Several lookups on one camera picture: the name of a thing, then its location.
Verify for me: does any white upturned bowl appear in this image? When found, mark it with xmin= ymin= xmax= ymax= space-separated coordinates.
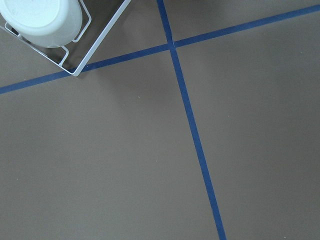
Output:
xmin=0 ymin=0 xmax=83 ymax=48

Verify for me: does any white wire dish rack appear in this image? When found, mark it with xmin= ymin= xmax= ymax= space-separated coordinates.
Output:
xmin=1 ymin=0 xmax=130 ymax=77

